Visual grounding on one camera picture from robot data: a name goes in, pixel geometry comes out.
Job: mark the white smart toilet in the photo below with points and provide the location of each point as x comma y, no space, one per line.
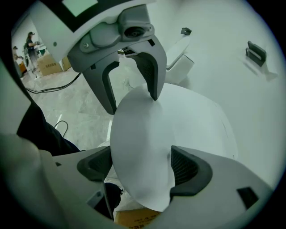
131,201

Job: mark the small dark wall bracket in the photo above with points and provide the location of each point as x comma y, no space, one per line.
186,31

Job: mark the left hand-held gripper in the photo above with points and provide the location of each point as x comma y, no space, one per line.
93,33

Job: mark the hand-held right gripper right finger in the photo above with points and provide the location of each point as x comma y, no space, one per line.
190,174

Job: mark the large printed cardboard box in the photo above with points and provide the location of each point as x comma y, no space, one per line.
136,219

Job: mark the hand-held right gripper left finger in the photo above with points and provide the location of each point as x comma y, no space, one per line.
93,165

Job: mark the large dark wall bracket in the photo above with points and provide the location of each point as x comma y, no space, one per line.
255,53

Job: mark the white toilet with seat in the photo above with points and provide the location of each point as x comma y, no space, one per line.
176,64

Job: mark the black trousers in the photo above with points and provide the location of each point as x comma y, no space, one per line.
44,134

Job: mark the open cardboard box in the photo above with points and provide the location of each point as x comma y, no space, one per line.
49,66

